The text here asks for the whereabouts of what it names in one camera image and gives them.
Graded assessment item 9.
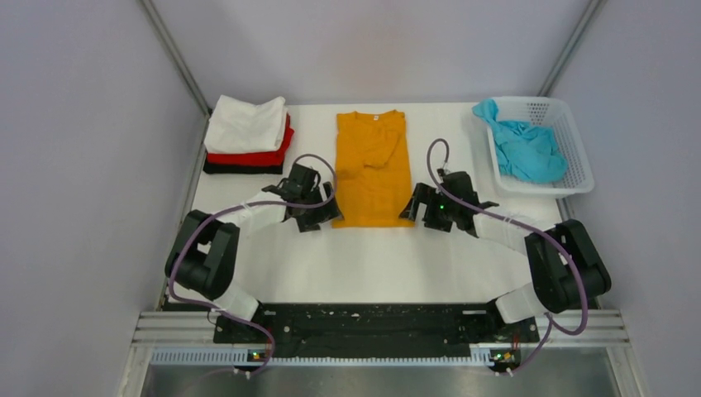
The blue t-shirt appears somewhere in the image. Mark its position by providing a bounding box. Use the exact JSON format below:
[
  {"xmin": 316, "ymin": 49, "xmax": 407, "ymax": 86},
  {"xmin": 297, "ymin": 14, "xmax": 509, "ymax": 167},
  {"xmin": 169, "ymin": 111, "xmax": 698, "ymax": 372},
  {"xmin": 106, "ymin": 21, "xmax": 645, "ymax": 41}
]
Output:
[{"xmin": 472, "ymin": 98, "xmax": 568, "ymax": 184}]

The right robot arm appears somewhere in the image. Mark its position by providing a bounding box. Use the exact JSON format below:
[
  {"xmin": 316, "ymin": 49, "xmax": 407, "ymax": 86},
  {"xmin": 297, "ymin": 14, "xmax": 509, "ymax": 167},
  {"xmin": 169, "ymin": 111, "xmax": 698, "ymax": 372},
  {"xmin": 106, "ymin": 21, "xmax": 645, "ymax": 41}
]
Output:
[{"xmin": 399, "ymin": 170, "xmax": 612, "ymax": 341}]

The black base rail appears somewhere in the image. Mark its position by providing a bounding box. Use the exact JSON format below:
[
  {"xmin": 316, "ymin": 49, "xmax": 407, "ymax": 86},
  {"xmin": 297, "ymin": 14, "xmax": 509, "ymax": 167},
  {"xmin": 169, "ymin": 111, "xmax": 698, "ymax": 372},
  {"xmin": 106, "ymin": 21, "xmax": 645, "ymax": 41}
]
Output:
[{"xmin": 213, "ymin": 303, "xmax": 540, "ymax": 359}]

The yellow t-shirt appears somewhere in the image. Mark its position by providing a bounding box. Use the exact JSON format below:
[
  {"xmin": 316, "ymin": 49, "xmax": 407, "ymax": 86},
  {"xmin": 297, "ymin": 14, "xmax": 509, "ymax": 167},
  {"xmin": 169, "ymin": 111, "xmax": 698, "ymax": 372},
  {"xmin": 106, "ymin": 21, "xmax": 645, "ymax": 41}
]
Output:
[{"xmin": 331, "ymin": 110, "xmax": 414, "ymax": 228}]

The white folded t-shirt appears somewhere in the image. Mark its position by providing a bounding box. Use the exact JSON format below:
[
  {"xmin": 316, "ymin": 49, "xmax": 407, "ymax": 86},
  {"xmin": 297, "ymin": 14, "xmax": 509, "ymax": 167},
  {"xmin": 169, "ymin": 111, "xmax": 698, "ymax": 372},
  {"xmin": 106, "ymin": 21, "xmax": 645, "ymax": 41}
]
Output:
[{"xmin": 204, "ymin": 95, "xmax": 287, "ymax": 155}]

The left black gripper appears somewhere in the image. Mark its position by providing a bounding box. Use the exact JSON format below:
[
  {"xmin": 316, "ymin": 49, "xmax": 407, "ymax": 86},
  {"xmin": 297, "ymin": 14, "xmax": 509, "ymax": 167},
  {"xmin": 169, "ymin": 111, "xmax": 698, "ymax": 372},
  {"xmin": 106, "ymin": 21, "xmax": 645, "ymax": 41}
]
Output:
[{"xmin": 296, "ymin": 181, "xmax": 343, "ymax": 232}]

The aluminium frame rail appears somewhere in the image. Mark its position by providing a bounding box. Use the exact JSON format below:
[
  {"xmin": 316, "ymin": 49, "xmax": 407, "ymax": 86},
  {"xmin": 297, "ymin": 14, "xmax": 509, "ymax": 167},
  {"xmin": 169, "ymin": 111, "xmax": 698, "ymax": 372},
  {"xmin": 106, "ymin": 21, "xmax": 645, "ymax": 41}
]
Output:
[{"xmin": 118, "ymin": 309, "xmax": 651, "ymax": 396}]

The white plastic basket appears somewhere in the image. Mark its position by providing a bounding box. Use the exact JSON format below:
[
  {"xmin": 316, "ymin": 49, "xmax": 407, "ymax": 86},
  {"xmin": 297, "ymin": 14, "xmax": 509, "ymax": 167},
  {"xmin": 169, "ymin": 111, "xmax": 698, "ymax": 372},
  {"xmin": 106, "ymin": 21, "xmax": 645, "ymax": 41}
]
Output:
[{"xmin": 480, "ymin": 96, "xmax": 594, "ymax": 199}]

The red folded t-shirt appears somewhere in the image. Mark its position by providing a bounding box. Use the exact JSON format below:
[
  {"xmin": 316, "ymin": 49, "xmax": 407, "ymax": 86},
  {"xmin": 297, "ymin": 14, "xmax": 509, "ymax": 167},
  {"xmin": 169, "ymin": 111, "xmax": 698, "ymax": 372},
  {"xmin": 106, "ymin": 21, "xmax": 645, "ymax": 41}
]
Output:
[{"xmin": 207, "ymin": 114, "xmax": 294, "ymax": 166}]

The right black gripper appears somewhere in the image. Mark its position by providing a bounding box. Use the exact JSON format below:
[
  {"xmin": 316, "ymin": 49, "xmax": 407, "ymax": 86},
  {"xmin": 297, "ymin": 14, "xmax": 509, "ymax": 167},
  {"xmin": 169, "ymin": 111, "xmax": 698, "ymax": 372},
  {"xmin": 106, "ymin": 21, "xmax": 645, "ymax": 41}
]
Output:
[{"xmin": 400, "ymin": 182, "xmax": 460, "ymax": 232}]

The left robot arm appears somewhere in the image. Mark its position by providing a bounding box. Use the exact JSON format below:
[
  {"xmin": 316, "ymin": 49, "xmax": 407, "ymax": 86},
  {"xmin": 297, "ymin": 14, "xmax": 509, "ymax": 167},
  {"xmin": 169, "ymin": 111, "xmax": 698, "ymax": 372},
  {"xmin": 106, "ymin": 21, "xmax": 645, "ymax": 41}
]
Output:
[{"xmin": 165, "ymin": 162, "xmax": 341, "ymax": 344}]

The black folded t-shirt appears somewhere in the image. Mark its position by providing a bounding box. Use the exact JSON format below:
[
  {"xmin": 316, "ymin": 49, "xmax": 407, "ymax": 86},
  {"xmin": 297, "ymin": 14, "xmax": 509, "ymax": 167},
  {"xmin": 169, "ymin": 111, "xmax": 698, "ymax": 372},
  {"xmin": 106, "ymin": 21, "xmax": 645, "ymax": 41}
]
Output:
[{"xmin": 203, "ymin": 160, "xmax": 284, "ymax": 175}]

